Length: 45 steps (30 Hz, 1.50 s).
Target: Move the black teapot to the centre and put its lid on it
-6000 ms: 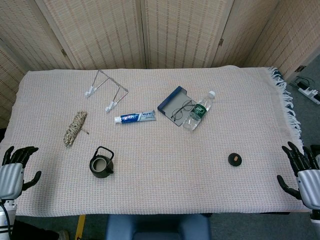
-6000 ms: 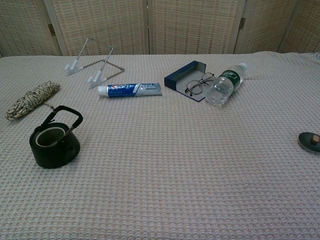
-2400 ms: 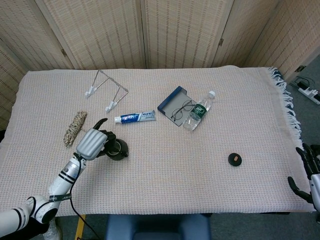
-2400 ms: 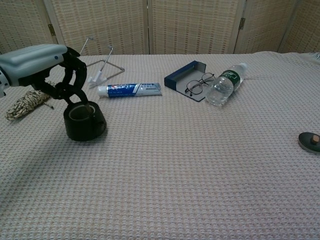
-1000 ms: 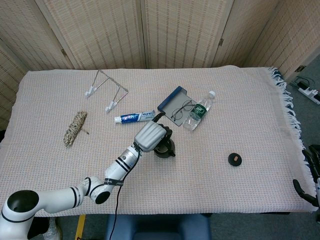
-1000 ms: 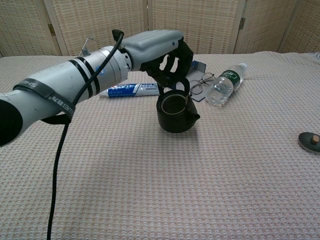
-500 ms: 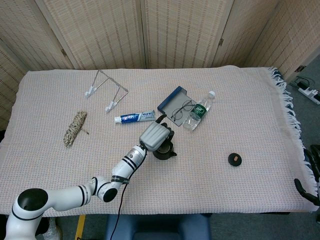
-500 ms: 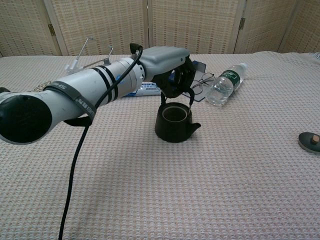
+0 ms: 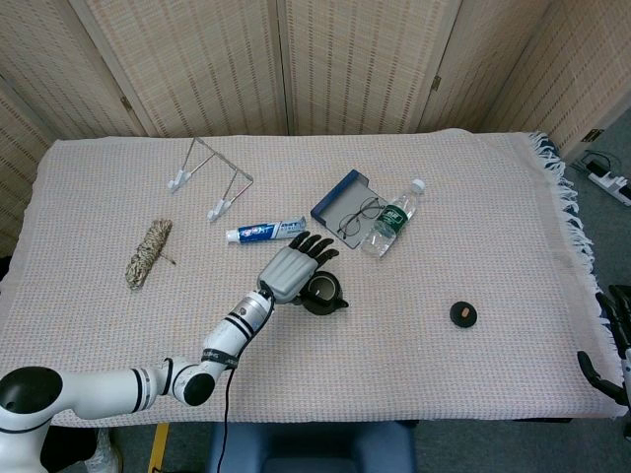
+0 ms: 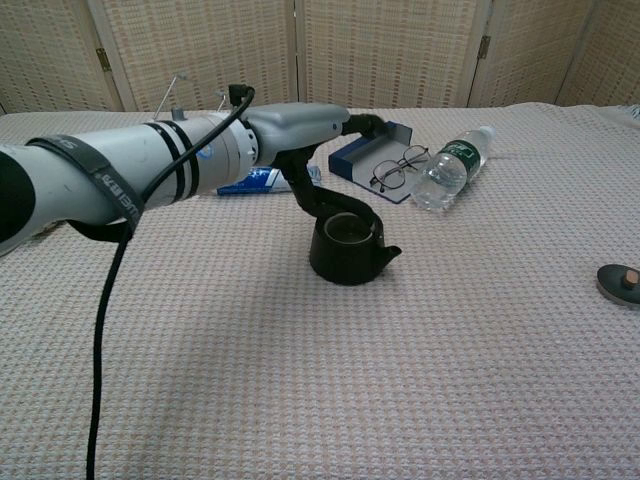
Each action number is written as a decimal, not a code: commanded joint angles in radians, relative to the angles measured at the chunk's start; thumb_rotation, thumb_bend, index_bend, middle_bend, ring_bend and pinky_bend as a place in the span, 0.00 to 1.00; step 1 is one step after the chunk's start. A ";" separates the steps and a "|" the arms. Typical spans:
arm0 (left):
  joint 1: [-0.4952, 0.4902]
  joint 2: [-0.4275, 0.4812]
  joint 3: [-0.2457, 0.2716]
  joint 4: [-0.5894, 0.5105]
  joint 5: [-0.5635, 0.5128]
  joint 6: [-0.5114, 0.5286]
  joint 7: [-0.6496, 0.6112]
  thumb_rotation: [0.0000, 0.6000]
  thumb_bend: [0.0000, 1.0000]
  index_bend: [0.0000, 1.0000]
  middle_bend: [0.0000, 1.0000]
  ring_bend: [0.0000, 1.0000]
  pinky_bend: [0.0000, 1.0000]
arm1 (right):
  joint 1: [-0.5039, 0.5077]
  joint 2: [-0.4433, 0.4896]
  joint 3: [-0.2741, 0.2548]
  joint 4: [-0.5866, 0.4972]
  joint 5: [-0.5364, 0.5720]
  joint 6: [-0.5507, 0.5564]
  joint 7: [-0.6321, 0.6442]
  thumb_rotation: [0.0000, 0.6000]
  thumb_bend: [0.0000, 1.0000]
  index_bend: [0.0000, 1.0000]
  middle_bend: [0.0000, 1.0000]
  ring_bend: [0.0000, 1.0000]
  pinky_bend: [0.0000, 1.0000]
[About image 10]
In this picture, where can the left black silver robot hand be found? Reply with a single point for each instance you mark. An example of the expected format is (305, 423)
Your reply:
(295, 127)

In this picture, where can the black teapot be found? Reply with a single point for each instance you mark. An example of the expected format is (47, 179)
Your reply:
(345, 262)

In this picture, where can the black teapot lid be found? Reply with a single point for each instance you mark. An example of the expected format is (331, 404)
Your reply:
(612, 285)

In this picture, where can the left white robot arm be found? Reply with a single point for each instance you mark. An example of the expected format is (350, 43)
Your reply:
(150, 160)

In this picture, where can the blue white toothpaste tube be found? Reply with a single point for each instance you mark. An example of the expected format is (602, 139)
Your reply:
(250, 182)

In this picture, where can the blue glasses case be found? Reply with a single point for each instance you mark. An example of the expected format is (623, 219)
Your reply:
(360, 167)

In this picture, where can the black thin-rimmed glasses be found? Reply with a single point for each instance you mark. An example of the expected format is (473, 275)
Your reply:
(387, 172)

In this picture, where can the beige folding screen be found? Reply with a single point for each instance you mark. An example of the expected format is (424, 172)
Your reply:
(385, 50)

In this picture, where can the clear plastic water bottle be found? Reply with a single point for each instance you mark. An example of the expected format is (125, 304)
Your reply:
(450, 170)

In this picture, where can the pink woven tablecloth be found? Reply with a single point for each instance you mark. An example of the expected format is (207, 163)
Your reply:
(350, 375)

